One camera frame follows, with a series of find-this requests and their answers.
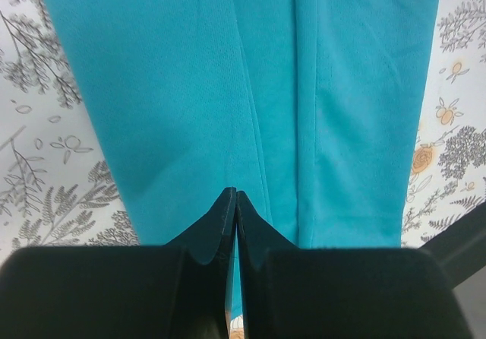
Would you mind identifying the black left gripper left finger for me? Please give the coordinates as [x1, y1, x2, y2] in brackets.
[1, 188, 236, 338]

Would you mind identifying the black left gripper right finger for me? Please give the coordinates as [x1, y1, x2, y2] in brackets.
[235, 192, 473, 338]

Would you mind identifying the teal t shirt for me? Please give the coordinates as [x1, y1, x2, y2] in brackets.
[31, 0, 445, 339]

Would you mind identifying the floral patterned table mat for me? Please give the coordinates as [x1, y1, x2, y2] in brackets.
[0, 0, 486, 339]

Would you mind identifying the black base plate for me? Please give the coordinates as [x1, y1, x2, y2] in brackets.
[419, 202, 486, 287]

